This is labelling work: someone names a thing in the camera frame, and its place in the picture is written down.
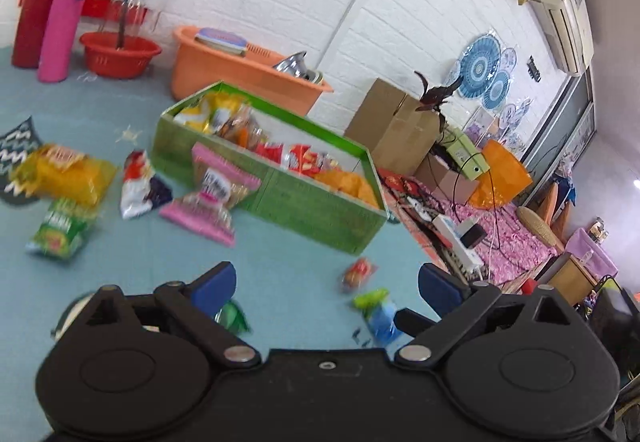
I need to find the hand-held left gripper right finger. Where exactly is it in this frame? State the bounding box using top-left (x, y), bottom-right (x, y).
top-left (394, 263), bottom-right (581, 368)

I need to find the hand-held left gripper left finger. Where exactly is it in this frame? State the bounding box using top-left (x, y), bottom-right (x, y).
top-left (85, 261), bottom-right (262, 369)

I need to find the blue snack packet green top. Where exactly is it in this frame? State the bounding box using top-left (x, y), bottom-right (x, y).
top-left (352, 288), bottom-right (402, 344)

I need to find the green cardboard box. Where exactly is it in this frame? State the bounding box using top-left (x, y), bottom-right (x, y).
top-left (151, 81), bottom-right (389, 256)

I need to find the red checkered snack packet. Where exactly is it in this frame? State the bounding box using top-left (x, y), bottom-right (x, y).
top-left (286, 143), bottom-right (328, 174)

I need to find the small green snack packet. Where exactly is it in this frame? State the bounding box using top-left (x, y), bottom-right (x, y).
top-left (215, 299), bottom-right (251, 336)

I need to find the white power strip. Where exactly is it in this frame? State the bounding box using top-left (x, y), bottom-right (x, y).
top-left (431, 215), bottom-right (486, 274)

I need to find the black power adapter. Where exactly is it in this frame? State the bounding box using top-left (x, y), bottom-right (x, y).
top-left (460, 224), bottom-right (487, 249)

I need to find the pink clear snack packet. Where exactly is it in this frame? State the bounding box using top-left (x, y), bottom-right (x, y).
top-left (159, 142), bottom-right (262, 248)

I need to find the teal printed tablecloth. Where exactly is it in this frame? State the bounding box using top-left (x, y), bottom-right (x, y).
top-left (0, 42), bottom-right (453, 358)

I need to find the small red brown snack packet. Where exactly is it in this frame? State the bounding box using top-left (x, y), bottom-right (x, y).
top-left (341, 258), bottom-right (377, 294)

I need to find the pink floral cloth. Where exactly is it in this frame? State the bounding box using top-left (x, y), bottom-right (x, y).
top-left (380, 167), bottom-right (567, 284)

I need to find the small brown cardboard box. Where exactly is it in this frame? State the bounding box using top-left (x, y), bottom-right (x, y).
top-left (415, 155), bottom-right (482, 204)

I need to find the woven straw cushion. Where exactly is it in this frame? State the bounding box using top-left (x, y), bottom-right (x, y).
top-left (516, 205), bottom-right (566, 251)

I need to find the white red navy snack bag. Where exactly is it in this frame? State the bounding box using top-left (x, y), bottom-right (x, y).
top-left (119, 149), bottom-right (174, 220)

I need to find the wooden box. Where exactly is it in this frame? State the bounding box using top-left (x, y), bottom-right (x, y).
top-left (547, 255), bottom-right (599, 306)

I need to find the orange bag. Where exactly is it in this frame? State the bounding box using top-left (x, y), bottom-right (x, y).
top-left (469, 139), bottom-right (534, 209)

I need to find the small green box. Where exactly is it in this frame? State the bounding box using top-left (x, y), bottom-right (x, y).
top-left (444, 129), bottom-right (492, 181)

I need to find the green snack bag red label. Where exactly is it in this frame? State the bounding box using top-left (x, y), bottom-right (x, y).
top-left (26, 197), bottom-right (97, 261)

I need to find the yellow white snack packet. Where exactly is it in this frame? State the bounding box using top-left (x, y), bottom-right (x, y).
top-left (172, 103), bottom-right (217, 134)

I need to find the large brown cardboard box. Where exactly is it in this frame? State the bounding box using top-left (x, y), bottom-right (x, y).
top-left (345, 78), bottom-right (447, 176)

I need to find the large yellow snack bag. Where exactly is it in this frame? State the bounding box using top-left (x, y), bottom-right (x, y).
top-left (14, 145), bottom-right (119, 209)

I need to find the dark purple plant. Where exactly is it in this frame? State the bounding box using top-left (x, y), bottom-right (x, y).
top-left (414, 71), bottom-right (464, 114)

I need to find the glass sliding door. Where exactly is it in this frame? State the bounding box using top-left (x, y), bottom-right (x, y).
top-left (520, 67), bottom-right (597, 184)

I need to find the orange plastic basin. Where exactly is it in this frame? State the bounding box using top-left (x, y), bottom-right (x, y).
top-left (171, 26), bottom-right (334, 116)

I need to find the metal bowl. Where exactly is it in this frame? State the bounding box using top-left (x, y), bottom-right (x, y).
top-left (272, 51), bottom-right (327, 86)

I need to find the red plastic basin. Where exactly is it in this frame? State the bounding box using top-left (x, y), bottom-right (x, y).
top-left (79, 31), bottom-right (163, 80)

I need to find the clear glass pitcher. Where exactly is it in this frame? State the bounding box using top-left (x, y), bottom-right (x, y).
top-left (107, 0), bottom-right (162, 49)

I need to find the pink thermos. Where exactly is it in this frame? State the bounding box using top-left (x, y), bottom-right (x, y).
top-left (38, 0), bottom-right (91, 83)

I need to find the red plastic stand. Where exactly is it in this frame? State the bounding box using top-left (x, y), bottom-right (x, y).
top-left (20, 0), bottom-right (151, 24)

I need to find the white air conditioner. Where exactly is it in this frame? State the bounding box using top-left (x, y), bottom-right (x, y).
top-left (530, 0), bottom-right (597, 76)

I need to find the black cable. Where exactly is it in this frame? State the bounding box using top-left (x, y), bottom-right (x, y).
top-left (449, 141), bottom-right (502, 245)

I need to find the large blue patterned wall plate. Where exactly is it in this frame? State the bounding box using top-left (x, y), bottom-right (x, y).
top-left (459, 34), bottom-right (502, 99)

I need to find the white wall conduit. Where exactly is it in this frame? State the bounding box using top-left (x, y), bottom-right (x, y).
top-left (309, 0), bottom-right (407, 89)

